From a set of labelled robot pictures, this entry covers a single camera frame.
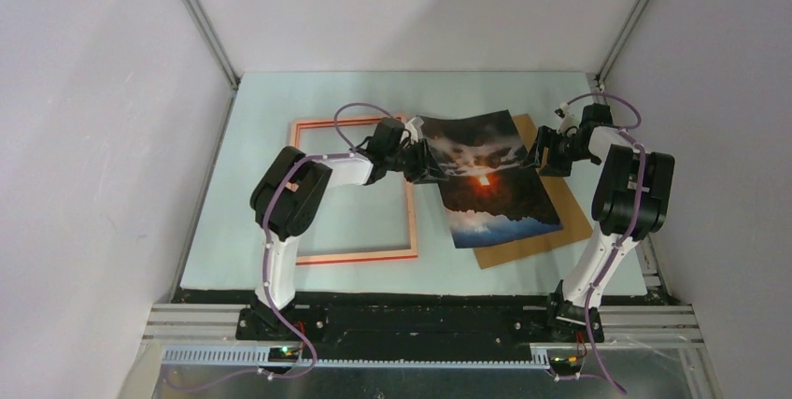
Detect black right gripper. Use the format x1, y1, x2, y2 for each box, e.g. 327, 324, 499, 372
518, 126, 596, 178

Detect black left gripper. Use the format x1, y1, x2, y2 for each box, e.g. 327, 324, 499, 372
385, 138, 447, 184

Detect brown backing board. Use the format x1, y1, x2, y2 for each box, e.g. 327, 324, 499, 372
448, 111, 591, 269

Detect sunset photo print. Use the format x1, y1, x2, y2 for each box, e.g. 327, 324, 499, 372
420, 110, 563, 249

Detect orange wooden picture frame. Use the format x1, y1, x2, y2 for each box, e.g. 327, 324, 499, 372
290, 115, 418, 265

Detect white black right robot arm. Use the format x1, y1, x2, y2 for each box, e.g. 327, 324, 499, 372
528, 103, 675, 342

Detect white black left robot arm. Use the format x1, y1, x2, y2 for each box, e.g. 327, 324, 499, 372
249, 116, 448, 340

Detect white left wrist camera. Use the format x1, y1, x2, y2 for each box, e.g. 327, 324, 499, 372
404, 116, 424, 143

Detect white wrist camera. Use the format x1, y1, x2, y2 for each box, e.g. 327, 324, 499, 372
404, 116, 424, 143
554, 103, 580, 135

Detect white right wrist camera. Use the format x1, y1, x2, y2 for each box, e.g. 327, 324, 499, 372
554, 103, 580, 135

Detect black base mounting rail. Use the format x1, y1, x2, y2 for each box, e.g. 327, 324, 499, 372
171, 287, 626, 363

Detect aluminium corner post right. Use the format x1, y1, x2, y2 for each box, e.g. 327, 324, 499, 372
593, 0, 652, 90

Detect aluminium corner post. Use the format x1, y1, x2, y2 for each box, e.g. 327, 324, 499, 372
593, 0, 652, 90
181, 0, 241, 91

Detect grey slotted cable duct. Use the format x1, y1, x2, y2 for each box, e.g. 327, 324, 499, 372
162, 345, 550, 370

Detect aluminium corner post left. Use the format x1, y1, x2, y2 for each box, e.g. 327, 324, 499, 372
181, 0, 241, 91

